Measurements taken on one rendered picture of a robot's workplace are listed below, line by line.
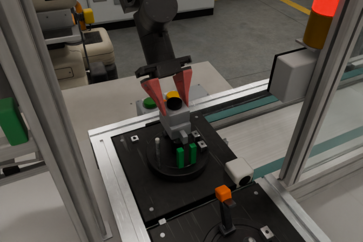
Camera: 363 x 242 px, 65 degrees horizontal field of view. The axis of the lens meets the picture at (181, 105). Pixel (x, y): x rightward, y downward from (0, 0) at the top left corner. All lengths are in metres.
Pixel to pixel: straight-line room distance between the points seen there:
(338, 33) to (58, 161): 0.38
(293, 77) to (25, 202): 0.65
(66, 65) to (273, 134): 0.83
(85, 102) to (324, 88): 0.77
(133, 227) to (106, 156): 0.19
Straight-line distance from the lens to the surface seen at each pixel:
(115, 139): 0.71
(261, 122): 0.84
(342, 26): 0.45
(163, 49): 0.54
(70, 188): 0.28
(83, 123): 0.95
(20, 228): 0.77
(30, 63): 0.20
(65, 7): 1.15
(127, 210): 0.60
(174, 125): 0.56
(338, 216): 0.78
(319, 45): 0.47
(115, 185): 0.64
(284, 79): 0.48
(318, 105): 0.51
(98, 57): 1.52
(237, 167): 0.62
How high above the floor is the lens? 1.46
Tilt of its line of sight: 39 degrees down
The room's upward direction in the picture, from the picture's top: straight up
